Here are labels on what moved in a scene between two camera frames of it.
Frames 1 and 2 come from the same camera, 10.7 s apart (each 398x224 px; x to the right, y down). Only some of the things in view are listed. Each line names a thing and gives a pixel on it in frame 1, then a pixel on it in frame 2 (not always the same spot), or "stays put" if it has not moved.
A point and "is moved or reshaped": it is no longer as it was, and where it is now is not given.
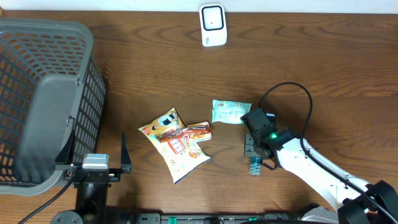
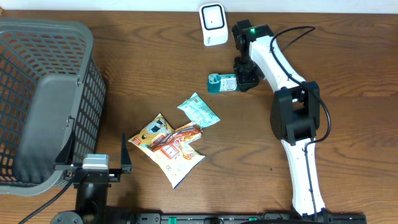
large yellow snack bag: (180, 158) is moved or reshaped
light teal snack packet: (229, 111) -> (198, 111)
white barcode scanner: (213, 24) stays put
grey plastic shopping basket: (51, 87) stays put
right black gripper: (248, 145) -> (245, 83)
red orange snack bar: (194, 132) is moved or reshaped
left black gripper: (115, 170) stays put
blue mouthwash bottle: (255, 163) -> (217, 83)
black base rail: (219, 218) stays put
